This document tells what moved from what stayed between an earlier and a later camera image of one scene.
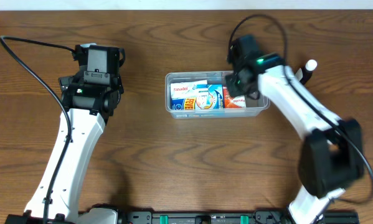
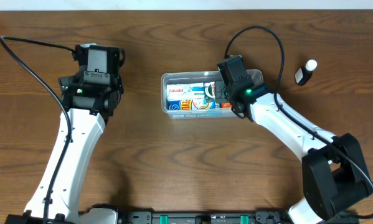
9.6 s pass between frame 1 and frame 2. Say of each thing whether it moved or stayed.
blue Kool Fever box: moved
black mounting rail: stayed
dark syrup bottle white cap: stayed
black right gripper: moved
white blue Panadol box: moved
